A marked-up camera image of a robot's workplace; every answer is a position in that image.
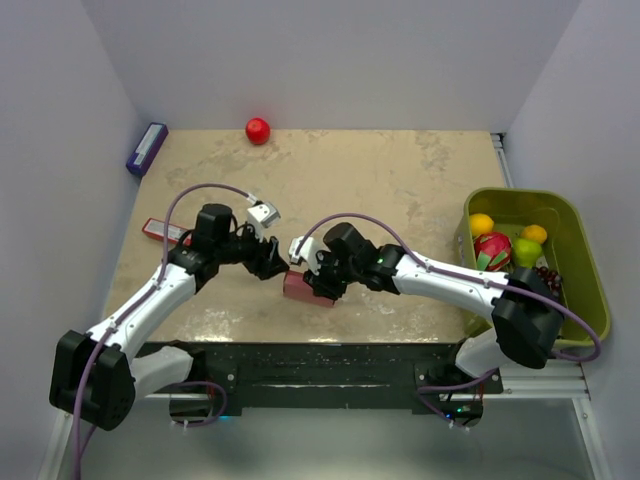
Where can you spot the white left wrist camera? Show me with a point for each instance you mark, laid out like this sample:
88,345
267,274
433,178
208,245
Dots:
261,216

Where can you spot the pink paper box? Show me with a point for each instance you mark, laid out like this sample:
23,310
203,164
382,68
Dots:
294,288

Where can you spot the green plastic bin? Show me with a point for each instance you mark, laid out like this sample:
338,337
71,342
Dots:
566,250

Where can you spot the orange fruit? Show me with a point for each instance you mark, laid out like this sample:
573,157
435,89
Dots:
534,233

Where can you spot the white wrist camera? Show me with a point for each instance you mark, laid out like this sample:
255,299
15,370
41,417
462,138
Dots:
261,216
304,250

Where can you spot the dark purple grapes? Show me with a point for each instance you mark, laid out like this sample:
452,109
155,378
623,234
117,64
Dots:
551,278

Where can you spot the green pear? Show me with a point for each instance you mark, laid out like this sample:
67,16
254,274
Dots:
526,252

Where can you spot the red apple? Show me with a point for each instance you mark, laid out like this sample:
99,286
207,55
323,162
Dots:
257,131

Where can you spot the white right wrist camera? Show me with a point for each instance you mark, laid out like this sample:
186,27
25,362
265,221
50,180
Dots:
304,250

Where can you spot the yellow lemon upper left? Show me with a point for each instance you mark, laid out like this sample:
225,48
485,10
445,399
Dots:
480,224

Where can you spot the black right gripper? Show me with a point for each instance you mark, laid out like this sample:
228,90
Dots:
320,283

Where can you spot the red dragon fruit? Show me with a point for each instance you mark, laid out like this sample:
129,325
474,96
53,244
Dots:
492,251

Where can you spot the purple rectangular carton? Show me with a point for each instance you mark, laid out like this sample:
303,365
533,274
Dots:
148,147

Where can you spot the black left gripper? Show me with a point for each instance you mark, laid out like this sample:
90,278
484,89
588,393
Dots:
266,261

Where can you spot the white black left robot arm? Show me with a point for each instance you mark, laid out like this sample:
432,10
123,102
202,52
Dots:
98,375

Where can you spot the red rectangular carton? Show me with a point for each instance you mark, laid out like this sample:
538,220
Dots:
155,229

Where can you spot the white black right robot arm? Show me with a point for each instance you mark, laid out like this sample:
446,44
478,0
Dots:
523,321

